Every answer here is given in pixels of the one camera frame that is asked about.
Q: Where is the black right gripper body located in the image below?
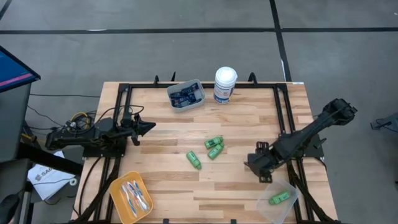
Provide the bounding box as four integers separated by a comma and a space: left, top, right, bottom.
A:
262, 144, 289, 174

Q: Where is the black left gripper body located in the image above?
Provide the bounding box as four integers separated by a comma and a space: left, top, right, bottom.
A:
118, 118, 135, 139

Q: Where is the green travel bottle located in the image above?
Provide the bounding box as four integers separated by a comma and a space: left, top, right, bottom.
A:
207, 142, 225, 161
203, 136, 224, 150
269, 190, 290, 206
185, 151, 203, 170

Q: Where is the white and blue toothbrush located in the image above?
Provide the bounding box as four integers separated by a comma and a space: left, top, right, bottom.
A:
126, 181, 147, 213
120, 183, 138, 218
132, 180, 150, 210

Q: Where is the white disinfecting wipes canister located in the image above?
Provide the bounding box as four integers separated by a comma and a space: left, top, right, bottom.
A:
213, 66, 239, 105

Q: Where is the clear plastic container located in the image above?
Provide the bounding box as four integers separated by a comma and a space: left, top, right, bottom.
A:
254, 179, 300, 224

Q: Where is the grey plastic bin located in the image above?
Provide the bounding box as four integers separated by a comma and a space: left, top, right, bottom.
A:
166, 78, 206, 113

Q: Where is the yellow plastic tray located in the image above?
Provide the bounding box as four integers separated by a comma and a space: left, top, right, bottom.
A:
108, 170, 154, 224

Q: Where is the black metal beam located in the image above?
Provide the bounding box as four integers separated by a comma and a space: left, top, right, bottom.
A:
17, 141, 83, 177

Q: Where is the white printed paper bag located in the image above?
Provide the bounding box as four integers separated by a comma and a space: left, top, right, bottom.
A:
27, 151, 77, 202

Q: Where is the blue screen monitor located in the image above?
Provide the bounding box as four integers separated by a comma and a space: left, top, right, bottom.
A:
0, 45, 42, 93

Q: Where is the yellow floor cable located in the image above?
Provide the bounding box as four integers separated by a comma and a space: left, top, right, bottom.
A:
21, 111, 94, 146

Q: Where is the black metal table frame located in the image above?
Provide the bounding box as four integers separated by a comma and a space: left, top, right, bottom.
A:
72, 72, 341, 224

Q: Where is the black floor cable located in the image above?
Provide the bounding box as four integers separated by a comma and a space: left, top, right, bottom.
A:
29, 92, 101, 98

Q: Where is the black power cable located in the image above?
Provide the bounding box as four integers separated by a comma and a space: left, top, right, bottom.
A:
77, 155, 105, 218

